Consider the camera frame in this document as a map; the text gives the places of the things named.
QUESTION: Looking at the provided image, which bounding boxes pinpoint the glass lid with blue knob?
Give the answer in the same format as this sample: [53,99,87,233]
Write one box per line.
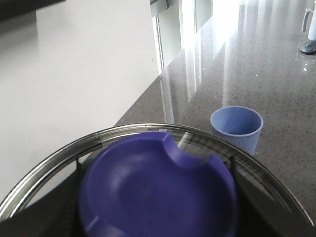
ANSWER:
[0,123,316,237]

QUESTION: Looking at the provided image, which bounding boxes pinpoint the white electric kettle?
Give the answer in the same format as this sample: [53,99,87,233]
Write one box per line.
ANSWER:
[299,8,316,55]

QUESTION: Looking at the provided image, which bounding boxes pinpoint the light blue ribbed cup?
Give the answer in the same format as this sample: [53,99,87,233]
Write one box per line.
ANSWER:
[210,106,264,155]

